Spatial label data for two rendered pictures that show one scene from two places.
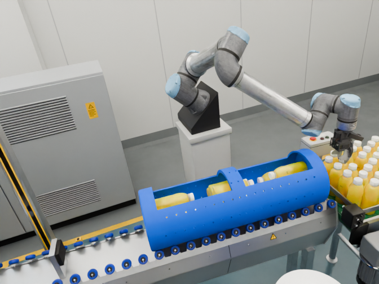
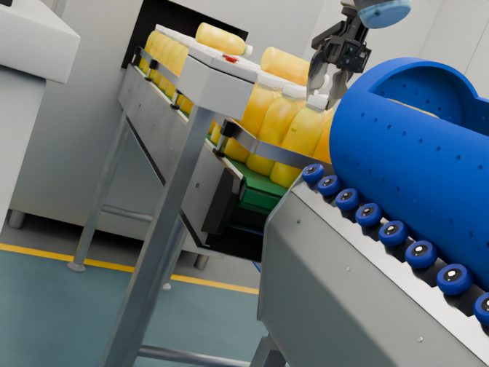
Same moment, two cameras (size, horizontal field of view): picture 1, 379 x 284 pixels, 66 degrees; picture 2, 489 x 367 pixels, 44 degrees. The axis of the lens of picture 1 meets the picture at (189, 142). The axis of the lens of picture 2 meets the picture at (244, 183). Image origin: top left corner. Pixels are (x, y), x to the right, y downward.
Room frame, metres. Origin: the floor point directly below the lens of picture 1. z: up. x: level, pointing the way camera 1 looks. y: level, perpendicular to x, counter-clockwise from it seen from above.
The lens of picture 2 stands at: (1.64, 0.49, 1.13)
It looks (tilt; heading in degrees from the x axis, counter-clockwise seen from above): 12 degrees down; 258
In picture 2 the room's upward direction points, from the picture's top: 21 degrees clockwise
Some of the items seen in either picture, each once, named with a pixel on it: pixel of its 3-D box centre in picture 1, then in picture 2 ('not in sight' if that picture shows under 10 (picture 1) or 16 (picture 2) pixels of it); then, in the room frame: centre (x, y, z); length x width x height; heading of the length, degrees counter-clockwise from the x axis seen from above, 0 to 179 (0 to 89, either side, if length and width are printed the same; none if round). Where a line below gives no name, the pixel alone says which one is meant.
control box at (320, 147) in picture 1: (319, 144); (215, 80); (1.51, -0.80, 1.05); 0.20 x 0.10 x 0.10; 101
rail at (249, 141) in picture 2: not in sight; (175, 80); (1.56, -1.48, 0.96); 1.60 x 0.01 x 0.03; 101
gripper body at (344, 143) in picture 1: (342, 138); (348, 41); (1.27, -0.80, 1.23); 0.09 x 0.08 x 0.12; 101
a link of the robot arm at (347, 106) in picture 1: (348, 107); not in sight; (1.28, -0.80, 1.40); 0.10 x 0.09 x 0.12; 42
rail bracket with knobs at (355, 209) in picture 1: (352, 216); not in sight; (1.00, -0.74, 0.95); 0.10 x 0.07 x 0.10; 11
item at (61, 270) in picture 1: (60, 258); not in sight; (0.92, 0.65, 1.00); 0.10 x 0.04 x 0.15; 11
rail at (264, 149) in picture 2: (330, 187); (339, 173); (1.20, -0.73, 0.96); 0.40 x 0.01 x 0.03; 11
